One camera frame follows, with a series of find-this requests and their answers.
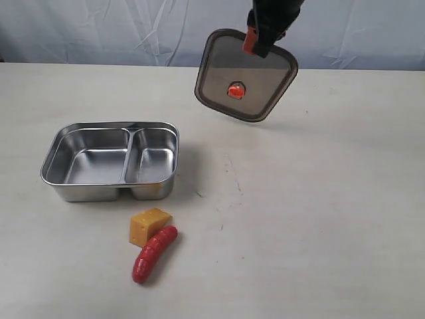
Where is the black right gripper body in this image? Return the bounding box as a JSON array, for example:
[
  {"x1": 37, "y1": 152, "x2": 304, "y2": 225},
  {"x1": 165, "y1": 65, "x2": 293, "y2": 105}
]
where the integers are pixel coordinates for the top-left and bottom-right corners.
[{"x1": 247, "y1": 0, "x2": 303, "y2": 57}]

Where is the dark transparent box lid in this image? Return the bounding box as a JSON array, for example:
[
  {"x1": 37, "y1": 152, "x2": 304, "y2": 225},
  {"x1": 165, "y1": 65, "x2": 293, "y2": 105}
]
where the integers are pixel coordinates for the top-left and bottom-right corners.
[{"x1": 194, "y1": 29, "x2": 298, "y2": 123}]

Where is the stainless steel lunch box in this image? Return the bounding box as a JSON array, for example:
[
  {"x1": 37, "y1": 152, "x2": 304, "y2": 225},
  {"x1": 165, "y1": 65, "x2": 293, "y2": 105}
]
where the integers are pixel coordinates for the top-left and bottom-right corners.
[{"x1": 41, "y1": 122, "x2": 179, "y2": 202}]

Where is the yellow toy cheese wedge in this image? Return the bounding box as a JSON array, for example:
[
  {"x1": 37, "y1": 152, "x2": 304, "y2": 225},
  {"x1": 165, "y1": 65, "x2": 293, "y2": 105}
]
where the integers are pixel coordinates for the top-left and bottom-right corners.
[{"x1": 129, "y1": 208, "x2": 172, "y2": 247}]

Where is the blue-grey backdrop cloth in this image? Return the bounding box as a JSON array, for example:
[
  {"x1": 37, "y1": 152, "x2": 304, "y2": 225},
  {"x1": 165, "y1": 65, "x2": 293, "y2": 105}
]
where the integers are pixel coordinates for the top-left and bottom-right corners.
[{"x1": 1, "y1": 1, "x2": 424, "y2": 70}]

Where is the red toy sausage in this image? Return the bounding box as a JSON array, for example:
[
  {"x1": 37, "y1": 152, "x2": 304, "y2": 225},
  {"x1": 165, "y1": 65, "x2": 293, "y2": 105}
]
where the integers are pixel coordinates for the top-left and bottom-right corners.
[{"x1": 131, "y1": 225, "x2": 178, "y2": 284}]

